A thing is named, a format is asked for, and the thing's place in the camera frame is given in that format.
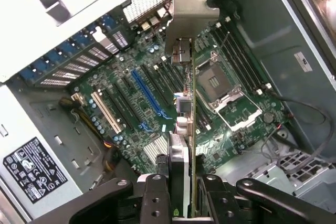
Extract metal socket cover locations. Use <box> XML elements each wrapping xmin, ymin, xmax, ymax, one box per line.
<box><xmin>213</xmin><ymin>89</ymin><xmax>263</xmax><ymax>133</ymax></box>

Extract green motherboard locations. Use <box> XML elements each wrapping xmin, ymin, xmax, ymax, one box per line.
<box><xmin>70</xmin><ymin>15</ymin><xmax>292</xmax><ymax>176</ymax></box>

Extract round coin battery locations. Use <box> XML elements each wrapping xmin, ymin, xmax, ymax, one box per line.
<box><xmin>263</xmin><ymin>112</ymin><xmax>276</xmax><ymax>124</ymax></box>

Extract white expansion slot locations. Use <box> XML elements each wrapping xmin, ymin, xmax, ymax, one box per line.
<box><xmin>91</xmin><ymin>92</ymin><xmax>123</xmax><ymax>135</ymax></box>

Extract silver chipset heat sink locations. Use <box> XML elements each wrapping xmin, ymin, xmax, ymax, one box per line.
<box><xmin>143</xmin><ymin>134</ymin><xmax>171</xmax><ymax>164</ymax></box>

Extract silver power supply with label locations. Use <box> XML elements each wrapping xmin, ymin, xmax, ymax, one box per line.
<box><xmin>0</xmin><ymin>82</ymin><xmax>111</xmax><ymax>224</ymax></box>

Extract blue expansion slot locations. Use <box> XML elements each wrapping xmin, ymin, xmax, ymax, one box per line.
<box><xmin>130</xmin><ymin>69</ymin><xmax>163</xmax><ymax>116</ymax></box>

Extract silver metal disk bay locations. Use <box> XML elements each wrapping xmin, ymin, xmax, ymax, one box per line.
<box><xmin>217</xmin><ymin>150</ymin><xmax>336</xmax><ymax>209</ymax></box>

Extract black RAM slot bank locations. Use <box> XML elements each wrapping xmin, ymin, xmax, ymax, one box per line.
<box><xmin>211</xmin><ymin>22</ymin><xmax>272</xmax><ymax>96</ymax></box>
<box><xmin>140</xmin><ymin>58</ymin><xmax>186</xmax><ymax>106</ymax></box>

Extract open black PC case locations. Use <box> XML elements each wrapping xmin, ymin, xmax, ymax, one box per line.
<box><xmin>0</xmin><ymin>0</ymin><xmax>336</xmax><ymax>224</ymax></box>

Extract yellow black power wires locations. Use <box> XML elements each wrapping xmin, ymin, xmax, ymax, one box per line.
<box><xmin>59</xmin><ymin>97</ymin><xmax>120</xmax><ymax>175</ymax></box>

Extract long black wire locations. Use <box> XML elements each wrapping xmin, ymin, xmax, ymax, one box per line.
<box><xmin>270</xmin><ymin>91</ymin><xmax>332</xmax><ymax>162</ymax></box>

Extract white case sticker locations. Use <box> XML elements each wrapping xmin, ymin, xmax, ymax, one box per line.
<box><xmin>293</xmin><ymin>50</ymin><xmax>313</xmax><ymax>73</ymax></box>

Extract CPU socket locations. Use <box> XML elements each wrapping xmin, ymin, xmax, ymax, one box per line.
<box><xmin>195</xmin><ymin>52</ymin><xmax>238</xmax><ymax>111</ymax></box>

